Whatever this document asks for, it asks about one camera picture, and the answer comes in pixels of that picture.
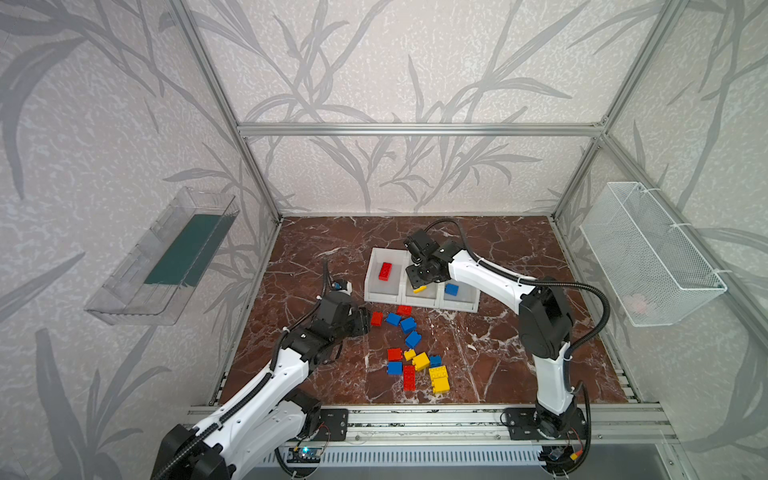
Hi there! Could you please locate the long yellow lego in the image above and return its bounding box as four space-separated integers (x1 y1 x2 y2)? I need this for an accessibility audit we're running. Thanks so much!
429 366 450 395

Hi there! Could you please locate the blue lego top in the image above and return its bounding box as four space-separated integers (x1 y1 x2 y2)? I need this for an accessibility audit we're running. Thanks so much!
385 313 402 326

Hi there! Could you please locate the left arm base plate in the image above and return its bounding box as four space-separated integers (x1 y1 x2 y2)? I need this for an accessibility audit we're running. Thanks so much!
298 408 350 442

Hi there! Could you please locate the clear plastic wall tray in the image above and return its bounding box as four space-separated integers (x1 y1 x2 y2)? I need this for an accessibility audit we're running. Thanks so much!
85 187 240 326

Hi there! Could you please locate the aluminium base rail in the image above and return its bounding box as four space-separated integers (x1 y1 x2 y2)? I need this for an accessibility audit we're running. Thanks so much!
179 403 679 448

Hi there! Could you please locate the long red lego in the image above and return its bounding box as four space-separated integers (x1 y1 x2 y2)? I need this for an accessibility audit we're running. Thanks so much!
378 262 392 282
403 365 416 392

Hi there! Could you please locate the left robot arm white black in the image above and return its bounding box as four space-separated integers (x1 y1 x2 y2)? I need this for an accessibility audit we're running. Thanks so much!
151 291 372 479

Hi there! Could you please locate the small red lego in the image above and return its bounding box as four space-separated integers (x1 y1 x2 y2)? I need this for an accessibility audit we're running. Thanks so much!
371 312 384 327

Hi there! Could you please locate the right controller wiring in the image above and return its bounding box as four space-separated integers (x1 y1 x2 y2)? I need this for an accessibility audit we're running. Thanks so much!
538 443 586 466

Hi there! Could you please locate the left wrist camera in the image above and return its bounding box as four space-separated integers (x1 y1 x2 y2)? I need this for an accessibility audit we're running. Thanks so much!
331 278 352 295

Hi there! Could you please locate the white three-compartment sorting bin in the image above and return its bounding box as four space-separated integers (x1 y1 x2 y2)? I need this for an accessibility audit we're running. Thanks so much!
364 248 481 314

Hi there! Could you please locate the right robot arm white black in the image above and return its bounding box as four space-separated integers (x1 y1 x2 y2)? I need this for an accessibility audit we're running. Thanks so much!
404 230 611 427

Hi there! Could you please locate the red lego near bin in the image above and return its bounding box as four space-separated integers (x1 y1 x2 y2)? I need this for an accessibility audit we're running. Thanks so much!
396 306 412 319

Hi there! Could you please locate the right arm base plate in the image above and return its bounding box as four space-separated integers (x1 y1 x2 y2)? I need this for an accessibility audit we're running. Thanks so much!
499 407 589 441

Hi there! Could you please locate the red lego lower square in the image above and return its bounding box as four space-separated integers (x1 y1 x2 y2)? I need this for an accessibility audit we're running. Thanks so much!
387 348 403 362

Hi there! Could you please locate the white wire mesh basket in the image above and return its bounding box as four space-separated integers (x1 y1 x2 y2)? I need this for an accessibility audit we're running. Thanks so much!
580 182 728 327

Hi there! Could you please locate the pink object in basket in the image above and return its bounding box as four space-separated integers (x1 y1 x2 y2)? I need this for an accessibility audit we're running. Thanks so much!
625 294 650 315

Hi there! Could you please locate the left controller board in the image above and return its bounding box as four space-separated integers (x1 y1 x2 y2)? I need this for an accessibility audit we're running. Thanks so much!
286 446 325 465

